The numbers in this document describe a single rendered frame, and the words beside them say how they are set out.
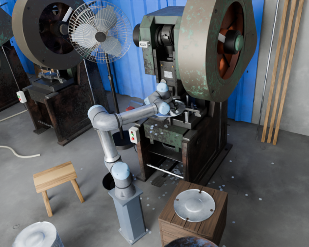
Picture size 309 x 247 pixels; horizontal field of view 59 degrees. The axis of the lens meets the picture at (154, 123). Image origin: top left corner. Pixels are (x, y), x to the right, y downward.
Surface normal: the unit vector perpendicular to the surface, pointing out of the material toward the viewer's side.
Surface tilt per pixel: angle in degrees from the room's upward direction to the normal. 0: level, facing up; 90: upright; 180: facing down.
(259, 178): 0
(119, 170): 8
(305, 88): 90
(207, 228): 0
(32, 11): 90
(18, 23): 70
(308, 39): 90
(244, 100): 90
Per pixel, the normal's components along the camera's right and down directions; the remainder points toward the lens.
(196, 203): -0.10, -0.84
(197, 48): -0.57, 0.33
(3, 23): 0.85, 0.20
